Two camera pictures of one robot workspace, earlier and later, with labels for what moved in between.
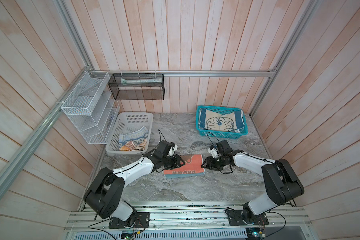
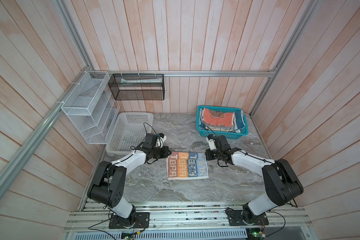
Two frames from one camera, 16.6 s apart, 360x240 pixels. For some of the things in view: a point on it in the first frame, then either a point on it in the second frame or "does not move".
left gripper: (176, 162) -> (165, 149)
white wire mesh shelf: (92, 107) does not move
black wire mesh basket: (137, 86) does not move
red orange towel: (192, 167) -> (218, 118)
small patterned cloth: (133, 141) -> (186, 165)
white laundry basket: (131, 133) does not move
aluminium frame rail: (182, 73) does not move
